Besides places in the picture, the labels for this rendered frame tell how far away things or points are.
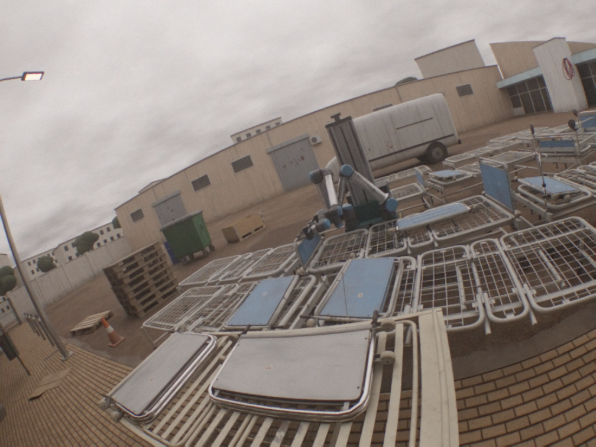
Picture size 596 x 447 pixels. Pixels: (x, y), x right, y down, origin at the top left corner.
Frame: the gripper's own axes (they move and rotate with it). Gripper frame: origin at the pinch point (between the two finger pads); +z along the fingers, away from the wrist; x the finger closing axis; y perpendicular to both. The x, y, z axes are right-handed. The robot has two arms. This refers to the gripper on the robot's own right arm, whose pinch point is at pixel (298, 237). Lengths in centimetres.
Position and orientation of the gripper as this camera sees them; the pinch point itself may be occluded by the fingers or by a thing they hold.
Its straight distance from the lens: 251.5
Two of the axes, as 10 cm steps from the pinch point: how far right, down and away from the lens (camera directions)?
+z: -8.1, 4.1, 4.2
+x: -5.0, -8.6, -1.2
